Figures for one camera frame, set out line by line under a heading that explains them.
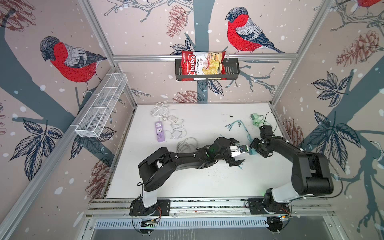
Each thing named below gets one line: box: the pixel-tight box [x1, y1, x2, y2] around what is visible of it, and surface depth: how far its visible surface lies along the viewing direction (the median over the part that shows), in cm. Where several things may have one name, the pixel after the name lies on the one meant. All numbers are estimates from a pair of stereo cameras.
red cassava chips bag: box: [181, 50, 227, 82], surface depth 90 cm
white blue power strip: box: [229, 145, 250, 158], surface depth 70 cm
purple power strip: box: [155, 121, 165, 143], surface depth 103 cm
